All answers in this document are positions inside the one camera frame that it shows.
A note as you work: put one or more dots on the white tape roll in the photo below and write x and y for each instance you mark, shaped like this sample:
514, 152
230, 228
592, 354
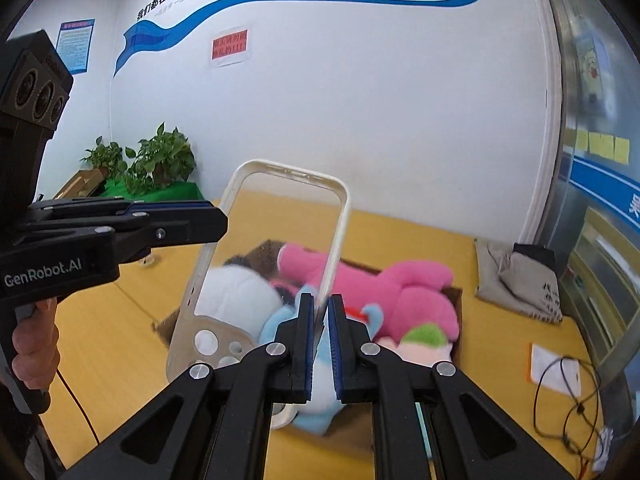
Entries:
285, 417

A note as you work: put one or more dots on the small brown cardboard box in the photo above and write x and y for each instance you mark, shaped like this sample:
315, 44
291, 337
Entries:
80, 182

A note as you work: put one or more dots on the yellow sticky note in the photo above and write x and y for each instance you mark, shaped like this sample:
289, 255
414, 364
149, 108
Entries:
582, 141
602, 144
621, 151

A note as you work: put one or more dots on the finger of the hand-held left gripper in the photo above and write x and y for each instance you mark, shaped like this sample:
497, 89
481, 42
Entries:
190, 227
165, 205

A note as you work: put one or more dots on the black cloth item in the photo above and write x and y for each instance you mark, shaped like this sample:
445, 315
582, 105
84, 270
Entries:
535, 255

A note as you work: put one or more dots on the pink plush toy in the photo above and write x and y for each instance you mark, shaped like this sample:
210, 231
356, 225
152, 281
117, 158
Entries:
415, 305

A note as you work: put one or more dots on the blue notice poster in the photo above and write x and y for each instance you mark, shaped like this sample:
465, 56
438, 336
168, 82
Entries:
75, 47

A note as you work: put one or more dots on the yellow shelf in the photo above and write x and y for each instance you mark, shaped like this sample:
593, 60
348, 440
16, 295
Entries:
600, 240

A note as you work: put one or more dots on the white card with orange edge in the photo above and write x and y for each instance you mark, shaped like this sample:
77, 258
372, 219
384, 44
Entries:
542, 355

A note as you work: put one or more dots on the white and black plush toy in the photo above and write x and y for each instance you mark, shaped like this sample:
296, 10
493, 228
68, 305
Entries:
240, 295

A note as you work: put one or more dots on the red wall sign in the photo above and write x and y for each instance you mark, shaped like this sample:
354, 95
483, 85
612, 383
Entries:
230, 47

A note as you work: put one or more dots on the beige cloth bag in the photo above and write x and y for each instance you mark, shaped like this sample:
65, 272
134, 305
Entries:
505, 280

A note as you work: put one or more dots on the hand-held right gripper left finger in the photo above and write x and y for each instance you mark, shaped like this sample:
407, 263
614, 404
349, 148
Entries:
307, 345

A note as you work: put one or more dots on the clear phone case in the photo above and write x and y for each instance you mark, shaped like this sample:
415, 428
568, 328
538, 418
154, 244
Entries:
220, 327

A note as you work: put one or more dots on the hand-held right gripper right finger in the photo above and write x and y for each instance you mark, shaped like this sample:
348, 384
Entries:
337, 355

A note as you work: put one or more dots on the glass door with blue stripe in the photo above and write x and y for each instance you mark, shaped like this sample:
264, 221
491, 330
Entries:
590, 185

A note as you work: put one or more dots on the clear tape roll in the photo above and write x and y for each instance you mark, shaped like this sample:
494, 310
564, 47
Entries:
148, 260

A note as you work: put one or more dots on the person's left hand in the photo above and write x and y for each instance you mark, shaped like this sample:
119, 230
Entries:
37, 350

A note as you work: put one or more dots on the plush toy with green cap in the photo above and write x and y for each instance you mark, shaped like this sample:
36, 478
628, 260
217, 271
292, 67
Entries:
425, 337

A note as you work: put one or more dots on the green turf mat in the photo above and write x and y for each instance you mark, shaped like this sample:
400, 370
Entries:
175, 192

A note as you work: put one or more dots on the small green potted plant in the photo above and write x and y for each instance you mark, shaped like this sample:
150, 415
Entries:
105, 157

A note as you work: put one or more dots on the cartoon poster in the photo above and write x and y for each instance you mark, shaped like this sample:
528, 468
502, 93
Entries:
592, 75

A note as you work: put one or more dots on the light blue plush toy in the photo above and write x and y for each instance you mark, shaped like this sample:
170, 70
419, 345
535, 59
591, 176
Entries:
322, 420

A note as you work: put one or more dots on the large green potted plant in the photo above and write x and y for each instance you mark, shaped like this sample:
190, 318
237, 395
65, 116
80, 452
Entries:
160, 155

